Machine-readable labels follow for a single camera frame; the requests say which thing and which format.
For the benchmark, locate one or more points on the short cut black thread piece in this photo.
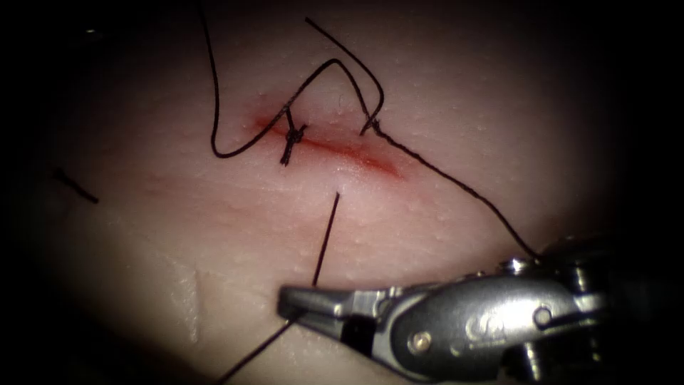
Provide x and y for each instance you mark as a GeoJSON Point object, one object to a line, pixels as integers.
{"type": "Point", "coordinates": [77, 190]}

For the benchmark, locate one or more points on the right arm needle driver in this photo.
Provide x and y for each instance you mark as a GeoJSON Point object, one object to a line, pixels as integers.
{"type": "Point", "coordinates": [481, 321]}

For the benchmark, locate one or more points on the right arm needle driver jaw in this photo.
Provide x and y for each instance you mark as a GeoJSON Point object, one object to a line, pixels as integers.
{"type": "Point", "coordinates": [352, 334]}
{"type": "Point", "coordinates": [320, 300]}

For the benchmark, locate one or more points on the black stitching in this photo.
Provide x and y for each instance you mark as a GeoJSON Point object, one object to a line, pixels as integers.
{"type": "Point", "coordinates": [294, 136]}

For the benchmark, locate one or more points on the tissue pad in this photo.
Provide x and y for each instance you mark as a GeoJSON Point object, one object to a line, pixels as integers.
{"type": "Point", "coordinates": [427, 80]}

